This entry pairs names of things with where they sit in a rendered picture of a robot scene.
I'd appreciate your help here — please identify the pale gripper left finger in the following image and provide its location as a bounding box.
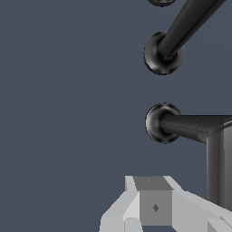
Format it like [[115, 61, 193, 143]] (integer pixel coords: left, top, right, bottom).
[[99, 175, 157, 232]]

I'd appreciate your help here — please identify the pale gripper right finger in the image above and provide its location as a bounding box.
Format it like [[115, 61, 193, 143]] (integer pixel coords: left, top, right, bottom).
[[155, 175, 232, 232]]

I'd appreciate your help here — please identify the black faucet spout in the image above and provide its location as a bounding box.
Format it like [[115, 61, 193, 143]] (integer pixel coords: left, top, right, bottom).
[[142, 0, 228, 76]]

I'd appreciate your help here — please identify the black round faucet base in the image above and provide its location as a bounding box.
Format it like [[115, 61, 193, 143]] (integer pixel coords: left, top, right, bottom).
[[147, 0, 177, 8]]

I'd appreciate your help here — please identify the black faucet handle with crossbar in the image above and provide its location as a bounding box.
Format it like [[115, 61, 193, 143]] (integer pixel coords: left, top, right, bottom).
[[145, 102, 232, 212]]

